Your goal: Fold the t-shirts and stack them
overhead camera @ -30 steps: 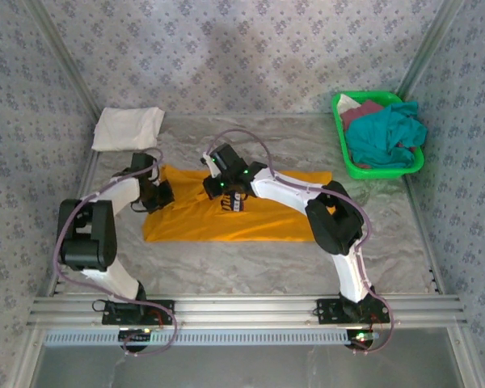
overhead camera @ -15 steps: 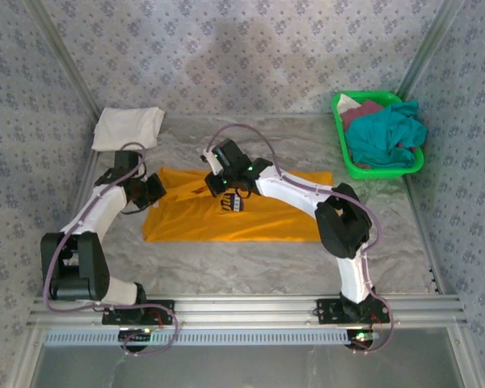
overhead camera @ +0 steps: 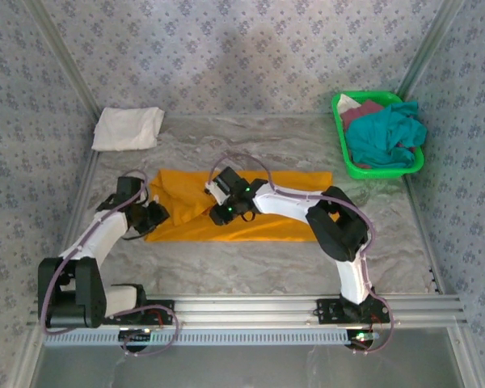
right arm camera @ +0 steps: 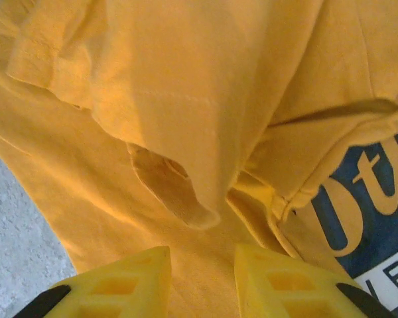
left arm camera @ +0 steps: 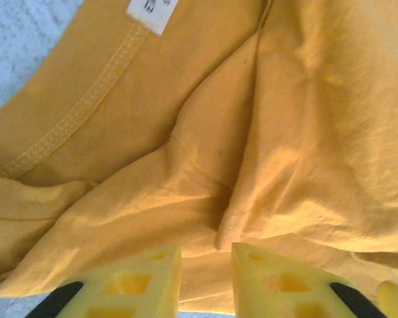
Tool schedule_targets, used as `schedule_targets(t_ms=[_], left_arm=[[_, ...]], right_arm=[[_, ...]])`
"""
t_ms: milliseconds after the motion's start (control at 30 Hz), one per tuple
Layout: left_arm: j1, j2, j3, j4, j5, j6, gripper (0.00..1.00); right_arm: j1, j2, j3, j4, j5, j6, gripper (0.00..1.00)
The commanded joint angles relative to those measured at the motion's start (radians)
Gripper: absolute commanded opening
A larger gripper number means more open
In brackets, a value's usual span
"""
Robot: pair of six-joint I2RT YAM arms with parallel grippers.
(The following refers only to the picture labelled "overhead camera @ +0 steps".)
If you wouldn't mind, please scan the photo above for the crumpled white t-shirt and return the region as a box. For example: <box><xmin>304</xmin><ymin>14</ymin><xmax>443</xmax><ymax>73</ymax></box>
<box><xmin>337</xmin><ymin>95</ymin><xmax>363</xmax><ymax>115</ymax></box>

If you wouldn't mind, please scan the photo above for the folded white t-shirt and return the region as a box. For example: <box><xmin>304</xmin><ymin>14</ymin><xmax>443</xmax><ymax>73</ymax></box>
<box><xmin>91</xmin><ymin>106</ymin><xmax>166</xmax><ymax>153</ymax></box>

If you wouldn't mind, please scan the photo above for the orange printed t-shirt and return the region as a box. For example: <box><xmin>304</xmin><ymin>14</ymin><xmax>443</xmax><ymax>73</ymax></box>
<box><xmin>144</xmin><ymin>169</ymin><xmax>335</xmax><ymax>243</ymax></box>

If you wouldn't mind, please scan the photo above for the grey slotted cable duct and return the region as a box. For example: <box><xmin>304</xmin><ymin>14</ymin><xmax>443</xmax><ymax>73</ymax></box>
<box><xmin>44</xmin><ymin>327</ymin><xmax>351</xmax><ymax>348</ymax></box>

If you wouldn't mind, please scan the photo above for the teal t-shirt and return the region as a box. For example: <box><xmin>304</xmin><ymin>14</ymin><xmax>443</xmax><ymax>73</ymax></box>
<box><xmin>345</xmin><ymin>99</ymin><xmax>428</xmax><ymax>169</ymax></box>

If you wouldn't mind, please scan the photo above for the maroon t-shirt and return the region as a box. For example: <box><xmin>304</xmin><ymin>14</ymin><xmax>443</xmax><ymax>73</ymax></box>
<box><xmin>339</xmin><ymin>99</ymin><xmax>415</xmax><ymax>169</ymax></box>

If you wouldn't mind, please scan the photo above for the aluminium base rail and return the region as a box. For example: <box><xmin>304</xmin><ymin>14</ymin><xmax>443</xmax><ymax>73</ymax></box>
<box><xmin>36</xmin><ymin>293</ymin><xmax>468</xmax><ymax>329</ymax></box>

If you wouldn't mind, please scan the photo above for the aluminium frame post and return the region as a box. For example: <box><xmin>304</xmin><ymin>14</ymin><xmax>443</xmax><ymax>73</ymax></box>
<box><xmin>395</xmin><ymin>0</ymin><xmax>466</xmax><ymax>100</ymax></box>
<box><xmin>23</xmin><ymin>0</ymin><xmax>101</xmax><ymax>122</ymax></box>

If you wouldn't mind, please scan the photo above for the green plastic basket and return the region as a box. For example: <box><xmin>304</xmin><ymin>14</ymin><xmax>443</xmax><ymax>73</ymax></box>
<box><xmin>331</xmin><ymin>91</ymin><xmax>425</xmax><ymax>181</ymax></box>

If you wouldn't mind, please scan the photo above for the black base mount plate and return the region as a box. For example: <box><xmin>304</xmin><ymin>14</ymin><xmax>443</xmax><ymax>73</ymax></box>
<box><xmin>144</xmin><ymin>298</ymin><xmax>175</xmax><ymax>325</ymax></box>
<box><xmin>314</xmin><ymin>298</ymin><xmax>347</xmax><ymax>325</ymax></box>

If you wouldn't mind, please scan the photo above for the purple cable loop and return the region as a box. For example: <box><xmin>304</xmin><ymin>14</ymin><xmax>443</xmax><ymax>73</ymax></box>
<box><xmin>120</xmin><ymin>305</ymin><xmax>183</xmax><ymax>357</ymax></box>

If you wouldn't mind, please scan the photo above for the small controller board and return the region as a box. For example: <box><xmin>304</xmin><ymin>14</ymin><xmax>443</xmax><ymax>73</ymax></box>
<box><xmin>347</xmin><ymin>330</ymin><xmax>380</xmax><ymax>345</ymax></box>
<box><xmin>119</xmin><ymin>327</ymin><xmax>154</xmax><ymax>345</ymax></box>

